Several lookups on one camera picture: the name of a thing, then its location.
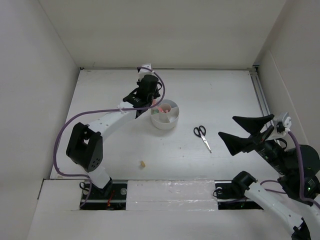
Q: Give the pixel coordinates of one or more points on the black handled scissors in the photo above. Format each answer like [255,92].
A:
[200,131]

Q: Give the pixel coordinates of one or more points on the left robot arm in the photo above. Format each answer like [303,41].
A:
[85,146]

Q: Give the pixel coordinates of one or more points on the aluminium rail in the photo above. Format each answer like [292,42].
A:
[262,102]

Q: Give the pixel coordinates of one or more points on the white round divided organizer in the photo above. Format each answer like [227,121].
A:
[165,121]

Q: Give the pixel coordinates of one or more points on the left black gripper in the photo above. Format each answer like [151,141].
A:
[156,95]

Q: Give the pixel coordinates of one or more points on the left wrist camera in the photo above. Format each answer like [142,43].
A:
[145,69]

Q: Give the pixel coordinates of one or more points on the clear tape sheet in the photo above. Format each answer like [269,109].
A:
[171,195]

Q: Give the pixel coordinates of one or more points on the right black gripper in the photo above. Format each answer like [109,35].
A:
[253,125]

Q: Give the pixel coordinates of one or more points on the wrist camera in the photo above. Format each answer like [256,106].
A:
[282,124]
[145,69]

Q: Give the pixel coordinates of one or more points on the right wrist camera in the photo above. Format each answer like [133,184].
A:
[282,124]

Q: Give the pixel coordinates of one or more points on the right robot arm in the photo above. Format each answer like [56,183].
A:
[298,166]

